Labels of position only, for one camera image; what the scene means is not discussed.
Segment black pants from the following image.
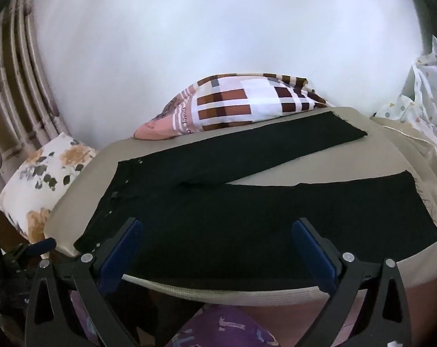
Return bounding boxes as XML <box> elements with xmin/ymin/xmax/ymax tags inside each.
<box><xmin>75</xmin><ymin>112</ymin><xmax>437</xmax><ymax>291</ymax></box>

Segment floral white pillow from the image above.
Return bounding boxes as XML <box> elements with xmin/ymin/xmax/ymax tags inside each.
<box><xmin>0</xmin><ymin>133</ymin><xmax>97</xmax><ymax>243</ymax></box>

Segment purple patterned cloth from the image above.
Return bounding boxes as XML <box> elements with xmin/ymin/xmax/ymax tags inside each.
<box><xmin>69</xmin><ymin>288</ymin><xmax>281</xmax><ymax>347</ymax></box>

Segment striped beige curtain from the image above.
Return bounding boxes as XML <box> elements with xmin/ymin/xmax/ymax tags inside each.
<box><xmin>0</xmin><ymin>0</ymin><xmax>68</xmax><ymax>191</ymax></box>

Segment beige mattress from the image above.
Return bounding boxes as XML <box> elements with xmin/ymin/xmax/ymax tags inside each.
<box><xmin>45</xmin><ymin>107</ymin><xmax>437</xmax><ymax>306</ymax></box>

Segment pink plaid pillow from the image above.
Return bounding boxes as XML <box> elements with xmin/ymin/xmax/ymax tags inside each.
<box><xmin>134</xmin><ymin>73</ymin><xmax>331</xmax><ymax>140</ymax></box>

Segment white dotted bedsheet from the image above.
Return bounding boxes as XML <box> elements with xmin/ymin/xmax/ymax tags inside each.
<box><xmin>375</xmin><ymin>38</ymin><xmax>437</xmax><ymax>149</ymax></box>

